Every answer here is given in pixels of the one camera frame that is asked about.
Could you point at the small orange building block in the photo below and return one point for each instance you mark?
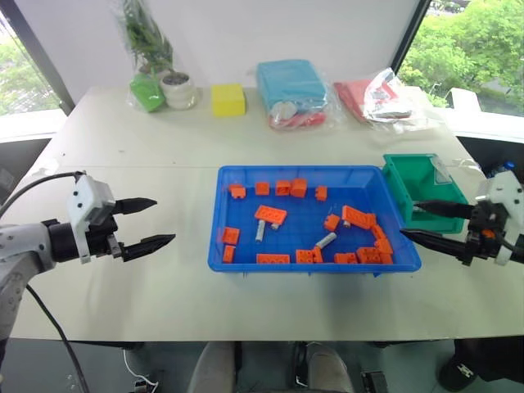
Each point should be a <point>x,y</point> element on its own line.
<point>231,236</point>
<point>378,233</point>
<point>299,187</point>
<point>304,256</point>
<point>317,254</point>
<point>322,193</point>
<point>262,188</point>
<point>282,188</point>
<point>368,255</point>
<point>229,254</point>
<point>237,191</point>
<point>332,222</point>
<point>386,258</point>
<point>384,246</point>

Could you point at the black shoe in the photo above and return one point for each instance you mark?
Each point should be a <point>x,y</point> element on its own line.
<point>456,370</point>

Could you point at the white ribbed plant pot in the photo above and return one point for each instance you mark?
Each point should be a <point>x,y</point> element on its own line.
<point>177,88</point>

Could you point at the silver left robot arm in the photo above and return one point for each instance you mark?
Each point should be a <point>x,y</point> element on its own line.
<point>18,245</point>

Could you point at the clear plastic bag with papers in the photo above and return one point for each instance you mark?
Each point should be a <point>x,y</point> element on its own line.
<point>389,102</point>

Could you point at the red item in plastic bag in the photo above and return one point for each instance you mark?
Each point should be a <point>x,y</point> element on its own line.
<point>305,119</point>

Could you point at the red cloth pack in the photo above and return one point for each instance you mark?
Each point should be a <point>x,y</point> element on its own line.
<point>352,96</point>

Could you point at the blue and black object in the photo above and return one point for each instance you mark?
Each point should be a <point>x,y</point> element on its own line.
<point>502,168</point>

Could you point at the blue plastic tray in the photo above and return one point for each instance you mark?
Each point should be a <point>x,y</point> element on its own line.
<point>294,241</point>

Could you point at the long orange building block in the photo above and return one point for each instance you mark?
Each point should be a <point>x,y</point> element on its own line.
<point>273,258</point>
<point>358,217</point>
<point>270,214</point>
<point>346,258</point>

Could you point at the green plant in plastic wrap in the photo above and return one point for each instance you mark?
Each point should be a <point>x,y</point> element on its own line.
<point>145,37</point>

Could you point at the blue cloth pack in bag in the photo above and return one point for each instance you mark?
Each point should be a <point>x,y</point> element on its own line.
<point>288,84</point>

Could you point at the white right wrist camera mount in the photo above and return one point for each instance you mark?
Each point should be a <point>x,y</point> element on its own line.
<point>505,186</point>

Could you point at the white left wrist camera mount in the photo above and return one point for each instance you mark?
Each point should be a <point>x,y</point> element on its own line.
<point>88,196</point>

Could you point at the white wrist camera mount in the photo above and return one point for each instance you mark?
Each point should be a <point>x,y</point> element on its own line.
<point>88,196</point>
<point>505,186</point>

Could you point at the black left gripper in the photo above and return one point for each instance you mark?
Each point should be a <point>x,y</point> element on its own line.
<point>102,237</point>

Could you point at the yellow cube block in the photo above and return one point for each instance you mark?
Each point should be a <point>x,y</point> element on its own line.
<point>228,100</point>

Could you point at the green plastic bin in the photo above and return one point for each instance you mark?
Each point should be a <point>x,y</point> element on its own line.
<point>413,184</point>

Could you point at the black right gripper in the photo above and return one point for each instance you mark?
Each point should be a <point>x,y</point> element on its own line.
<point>487,229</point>

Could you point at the grey rounded shape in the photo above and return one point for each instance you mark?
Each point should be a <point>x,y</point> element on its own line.
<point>329,370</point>
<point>213,368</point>

